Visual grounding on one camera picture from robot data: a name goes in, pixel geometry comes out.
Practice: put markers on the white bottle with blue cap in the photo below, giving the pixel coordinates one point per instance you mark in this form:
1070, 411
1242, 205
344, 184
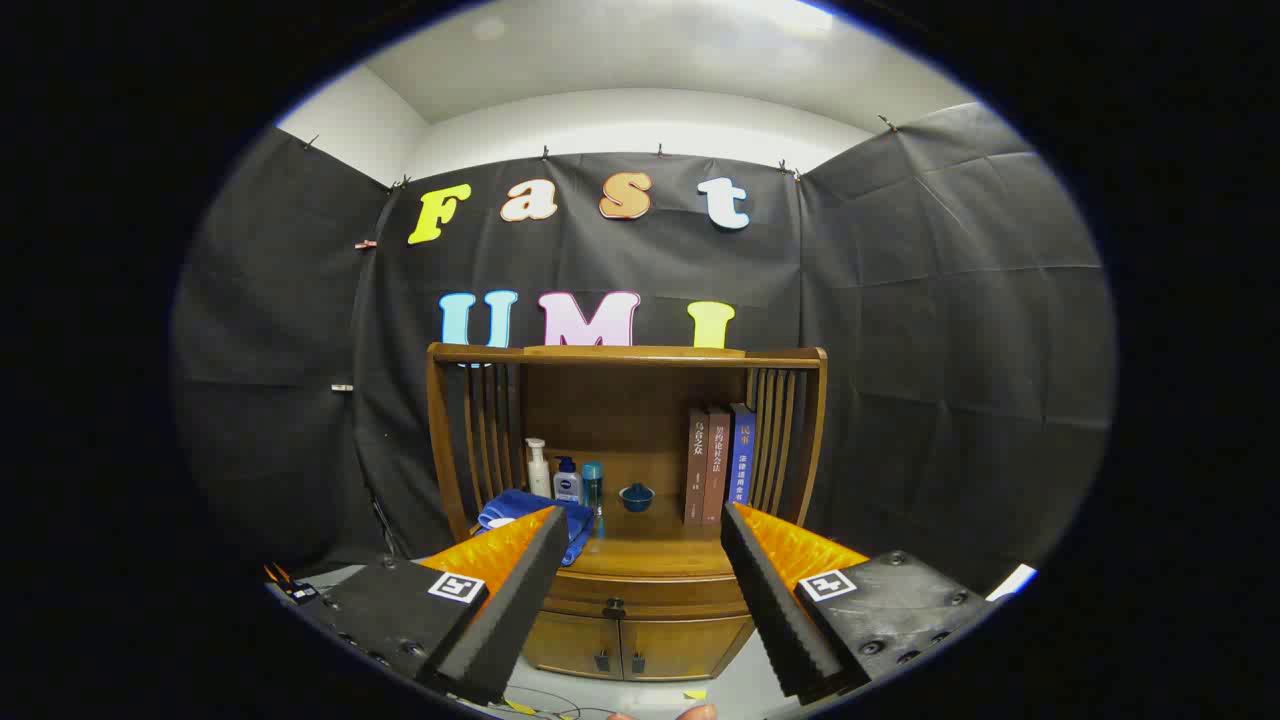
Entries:
567, 485

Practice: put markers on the reddish brown book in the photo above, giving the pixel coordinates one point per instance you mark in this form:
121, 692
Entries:
716, 470

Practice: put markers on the black backdrop cloth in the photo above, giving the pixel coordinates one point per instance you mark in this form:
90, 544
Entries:
900, 350

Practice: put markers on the blue lidded teacup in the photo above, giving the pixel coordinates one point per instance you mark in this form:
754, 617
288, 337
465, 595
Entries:
637, 497

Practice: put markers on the blue book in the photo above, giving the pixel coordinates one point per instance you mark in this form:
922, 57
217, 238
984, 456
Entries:
741, 460

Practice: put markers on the white panel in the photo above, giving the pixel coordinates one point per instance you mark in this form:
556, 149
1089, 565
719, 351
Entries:
1012, 582

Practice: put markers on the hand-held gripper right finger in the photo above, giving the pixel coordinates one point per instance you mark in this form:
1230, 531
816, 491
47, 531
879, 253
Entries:
775, 610

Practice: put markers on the slim teal bottle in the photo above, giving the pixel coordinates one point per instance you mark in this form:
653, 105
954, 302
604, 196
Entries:
593, 485

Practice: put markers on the white pump bottle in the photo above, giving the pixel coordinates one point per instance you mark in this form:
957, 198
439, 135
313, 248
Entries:
538, 478

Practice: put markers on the wooden drawer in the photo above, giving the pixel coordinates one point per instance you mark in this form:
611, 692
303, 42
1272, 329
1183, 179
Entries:
660, 595

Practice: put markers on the wooden countertop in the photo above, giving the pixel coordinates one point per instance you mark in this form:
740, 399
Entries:
650, 542

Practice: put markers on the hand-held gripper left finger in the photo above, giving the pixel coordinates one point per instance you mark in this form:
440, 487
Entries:
510, 610

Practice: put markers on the wooden cabinet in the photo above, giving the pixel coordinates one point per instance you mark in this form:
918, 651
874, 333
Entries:
620, 400

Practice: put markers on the blue folded towel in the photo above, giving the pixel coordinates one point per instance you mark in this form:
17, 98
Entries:
520, 505

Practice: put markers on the wooden cabinet door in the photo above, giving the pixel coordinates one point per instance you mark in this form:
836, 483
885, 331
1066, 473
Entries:
570, 645
680, 650

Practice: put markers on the dark brown book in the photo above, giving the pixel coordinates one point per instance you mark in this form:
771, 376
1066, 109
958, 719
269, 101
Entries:
696, 470

